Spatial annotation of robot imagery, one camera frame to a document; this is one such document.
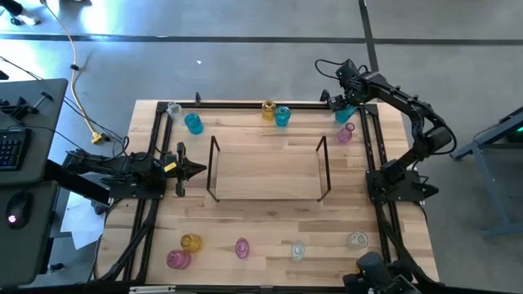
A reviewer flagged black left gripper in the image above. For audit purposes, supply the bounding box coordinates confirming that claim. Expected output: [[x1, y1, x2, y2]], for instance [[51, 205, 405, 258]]
[[161, 141, 208, 198]]

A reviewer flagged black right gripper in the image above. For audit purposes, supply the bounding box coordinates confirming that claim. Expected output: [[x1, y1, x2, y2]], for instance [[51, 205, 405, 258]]
[[329, 73, 371, 113]]

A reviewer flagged large blue glass vase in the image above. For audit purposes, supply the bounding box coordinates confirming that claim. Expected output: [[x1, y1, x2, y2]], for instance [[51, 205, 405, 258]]
[[334, 104, 357, 125]]

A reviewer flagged small pink narrow-neck vase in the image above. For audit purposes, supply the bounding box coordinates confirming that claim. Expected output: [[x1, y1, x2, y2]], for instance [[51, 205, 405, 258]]
[[337, 122, 356, 145]]

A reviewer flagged blue medallion embossed glass vase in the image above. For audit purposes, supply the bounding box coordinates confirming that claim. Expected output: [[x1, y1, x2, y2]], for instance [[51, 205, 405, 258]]
[[183, 112, 204, 136]]

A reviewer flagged clear ribbed glass vase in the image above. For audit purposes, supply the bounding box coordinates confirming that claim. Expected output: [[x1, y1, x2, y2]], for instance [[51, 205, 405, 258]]
[[166, 100, 185, 126]]

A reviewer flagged small blue glass vase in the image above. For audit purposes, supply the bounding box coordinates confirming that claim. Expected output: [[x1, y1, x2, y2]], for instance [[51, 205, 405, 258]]
[[274, 105, 293, 128]]

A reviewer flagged small yellow glass vase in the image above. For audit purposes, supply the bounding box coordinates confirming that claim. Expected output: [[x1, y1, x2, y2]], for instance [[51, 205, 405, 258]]
[[261, 100, 277, 122]]

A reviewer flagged pink ringed glass vase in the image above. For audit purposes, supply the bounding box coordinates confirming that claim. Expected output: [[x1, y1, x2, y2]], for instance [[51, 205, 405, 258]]
[[165, 249, 192, 270]]

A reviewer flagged pink oval ribbed glass vase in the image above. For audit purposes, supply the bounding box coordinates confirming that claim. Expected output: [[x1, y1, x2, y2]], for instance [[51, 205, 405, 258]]
[[235, 237, 250, 260]]

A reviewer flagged oval clear glass vase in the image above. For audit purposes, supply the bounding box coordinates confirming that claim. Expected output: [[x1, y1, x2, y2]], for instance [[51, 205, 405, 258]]
[[290, 239, 306, 262]]

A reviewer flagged round clear glass vase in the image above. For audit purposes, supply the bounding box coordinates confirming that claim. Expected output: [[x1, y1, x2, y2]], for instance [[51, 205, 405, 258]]
[[346, 230, 369, 251]]

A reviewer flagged black support beam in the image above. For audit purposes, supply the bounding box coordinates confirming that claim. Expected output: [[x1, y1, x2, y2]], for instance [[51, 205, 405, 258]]
[[42, 158, 114, 206]]

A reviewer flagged white paper sheet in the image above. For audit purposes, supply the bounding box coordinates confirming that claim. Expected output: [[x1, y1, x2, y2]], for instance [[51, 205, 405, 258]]
[[60, 191, 106, 251]]

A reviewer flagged dark grey desk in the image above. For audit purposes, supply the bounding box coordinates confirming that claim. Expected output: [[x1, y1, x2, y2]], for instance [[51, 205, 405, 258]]
[[0, 78, 69, 287]]

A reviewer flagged grey metal side table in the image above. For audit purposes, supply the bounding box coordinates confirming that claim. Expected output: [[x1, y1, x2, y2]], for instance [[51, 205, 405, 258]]
[[449, 105, 523, 240]]

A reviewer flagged black device with green light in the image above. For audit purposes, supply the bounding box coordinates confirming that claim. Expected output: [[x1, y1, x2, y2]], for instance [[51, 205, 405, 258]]
[[506, 118, 523, 144]]

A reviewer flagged black computer mouse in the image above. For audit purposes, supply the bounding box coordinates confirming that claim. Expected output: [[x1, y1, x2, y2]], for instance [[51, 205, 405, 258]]
[[4, 190, 34, 229]]

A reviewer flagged black keyboard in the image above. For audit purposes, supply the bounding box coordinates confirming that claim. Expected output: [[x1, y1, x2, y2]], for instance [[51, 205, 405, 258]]
[[0, 128, 32, 172]]

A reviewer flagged black desk clamp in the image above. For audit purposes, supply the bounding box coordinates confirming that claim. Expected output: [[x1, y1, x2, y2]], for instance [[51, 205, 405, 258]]
[[0, 91, 54, 122]]

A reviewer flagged person's foot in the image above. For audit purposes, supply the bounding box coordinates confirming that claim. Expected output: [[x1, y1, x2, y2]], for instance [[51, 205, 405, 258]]
[[0, 0, 42, 26]]

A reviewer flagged black aluminium table frame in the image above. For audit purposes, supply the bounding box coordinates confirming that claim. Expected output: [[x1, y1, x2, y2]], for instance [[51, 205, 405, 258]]
[[92, 100, 440, 287]]

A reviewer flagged black floor cable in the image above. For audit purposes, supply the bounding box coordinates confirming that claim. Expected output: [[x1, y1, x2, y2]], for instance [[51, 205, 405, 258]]
[[60, 96, 131, 158]]

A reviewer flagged yellow floor cable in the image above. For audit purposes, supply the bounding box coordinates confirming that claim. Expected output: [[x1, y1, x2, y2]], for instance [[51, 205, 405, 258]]
[[39, 0, 105, 145]]

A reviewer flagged silver metal bracket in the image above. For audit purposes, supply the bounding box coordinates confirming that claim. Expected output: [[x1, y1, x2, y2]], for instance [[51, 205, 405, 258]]
[[128, 285, 177, 294]]

